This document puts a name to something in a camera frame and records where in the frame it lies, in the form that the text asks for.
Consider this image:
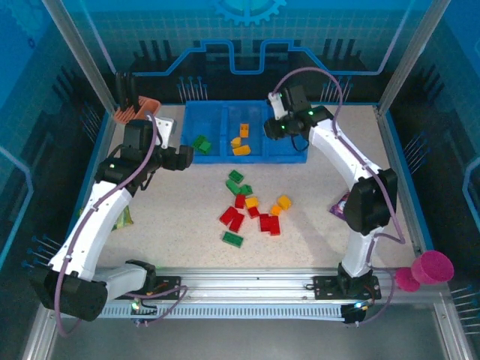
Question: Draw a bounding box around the long red lego brick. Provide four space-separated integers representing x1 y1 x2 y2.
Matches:
219 206 239 226
227 212 245 232

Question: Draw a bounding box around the large red lego brick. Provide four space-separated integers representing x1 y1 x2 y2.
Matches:
262 216 282 236

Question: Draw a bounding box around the blue three-compartment bin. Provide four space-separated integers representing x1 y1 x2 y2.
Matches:
179 100 311 166

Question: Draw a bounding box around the green yellow snack packet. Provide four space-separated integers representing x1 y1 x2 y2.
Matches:
112 205 135 230

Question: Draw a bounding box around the orange plastic organizer container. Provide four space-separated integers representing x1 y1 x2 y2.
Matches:
113 95 163 125

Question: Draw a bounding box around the black stick tool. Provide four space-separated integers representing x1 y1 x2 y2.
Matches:
125 72 138 108
115 72 126 110

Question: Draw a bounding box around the purple snack packet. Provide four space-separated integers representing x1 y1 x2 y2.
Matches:
328 190 352 218

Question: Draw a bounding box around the small pink foam cylinder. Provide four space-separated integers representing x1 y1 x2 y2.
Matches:
394 266 422 293

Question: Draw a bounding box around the black controller box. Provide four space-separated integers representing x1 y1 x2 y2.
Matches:
343 301 371 326

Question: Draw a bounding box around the pink plastic cup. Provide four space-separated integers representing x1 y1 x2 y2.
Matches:
411 250 455 285

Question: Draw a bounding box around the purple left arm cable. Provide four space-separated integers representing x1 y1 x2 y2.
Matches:
55 110 188 338

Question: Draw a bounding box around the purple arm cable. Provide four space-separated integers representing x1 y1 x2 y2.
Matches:
272 67 407 326
55 110 188 338

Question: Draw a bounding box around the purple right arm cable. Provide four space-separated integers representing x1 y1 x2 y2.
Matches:
272 67 407 326

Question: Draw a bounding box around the aluminium side rail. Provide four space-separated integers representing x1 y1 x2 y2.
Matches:
373 104 431 254

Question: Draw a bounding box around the aluminium frame post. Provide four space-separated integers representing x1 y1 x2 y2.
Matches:
40 0 119 116
376 0 453 113

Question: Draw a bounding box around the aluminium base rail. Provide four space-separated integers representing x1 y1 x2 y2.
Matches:
93 266 449 301

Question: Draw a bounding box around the slotted white cable duct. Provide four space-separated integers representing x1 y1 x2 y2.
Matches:
103 302 346 320

